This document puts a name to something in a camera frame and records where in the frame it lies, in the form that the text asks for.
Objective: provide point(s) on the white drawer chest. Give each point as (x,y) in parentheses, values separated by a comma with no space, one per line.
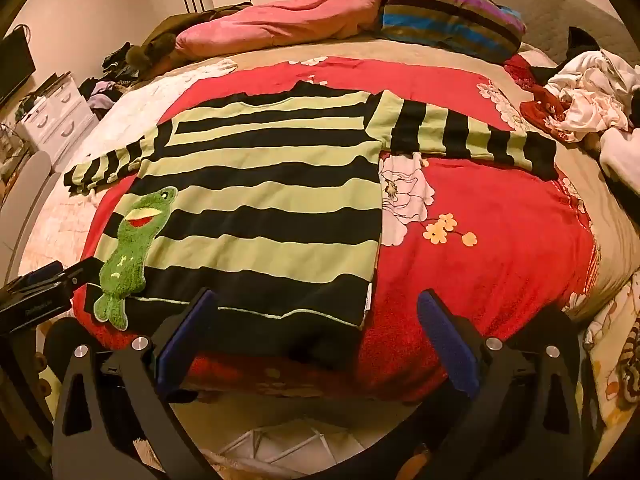
(65,110)

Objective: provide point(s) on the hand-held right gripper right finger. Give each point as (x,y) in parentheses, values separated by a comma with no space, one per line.
(447,340)

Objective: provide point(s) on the olive green coat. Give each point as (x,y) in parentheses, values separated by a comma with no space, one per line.
(165,40)

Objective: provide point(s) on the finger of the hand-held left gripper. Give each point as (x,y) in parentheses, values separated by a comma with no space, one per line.
(42,273)
(82,274)

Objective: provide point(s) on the multicolour striped pillow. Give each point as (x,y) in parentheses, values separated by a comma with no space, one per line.
(440,15)

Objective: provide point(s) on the pile of dark clothes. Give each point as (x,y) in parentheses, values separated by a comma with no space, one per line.
(115,80)

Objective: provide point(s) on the green black striped frog sweater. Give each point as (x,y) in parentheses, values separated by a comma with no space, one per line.
(275,185)

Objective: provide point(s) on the pile of white clothes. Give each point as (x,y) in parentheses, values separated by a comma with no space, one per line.
(595,90)

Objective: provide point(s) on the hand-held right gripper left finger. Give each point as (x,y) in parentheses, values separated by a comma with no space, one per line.
(187,332)

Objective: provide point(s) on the black flat screen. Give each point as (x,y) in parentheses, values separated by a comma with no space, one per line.
(15,65)

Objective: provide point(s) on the white metal drying rack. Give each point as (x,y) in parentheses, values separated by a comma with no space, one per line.
(300,452)

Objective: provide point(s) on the grey quilted headboard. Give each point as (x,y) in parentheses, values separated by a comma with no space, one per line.
(545,5)

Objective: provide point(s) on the red floral cloth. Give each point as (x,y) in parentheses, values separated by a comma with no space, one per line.
(537,107)

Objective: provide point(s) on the black cloth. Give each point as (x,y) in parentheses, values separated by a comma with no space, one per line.
(582,40)

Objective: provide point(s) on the bed with beige sheet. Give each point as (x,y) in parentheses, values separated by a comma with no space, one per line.
(585,185)

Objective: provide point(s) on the pink duvet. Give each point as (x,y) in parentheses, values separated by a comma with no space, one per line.
(280,25)

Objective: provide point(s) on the red floral blanket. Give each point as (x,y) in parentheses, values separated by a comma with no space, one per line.
(475,285)

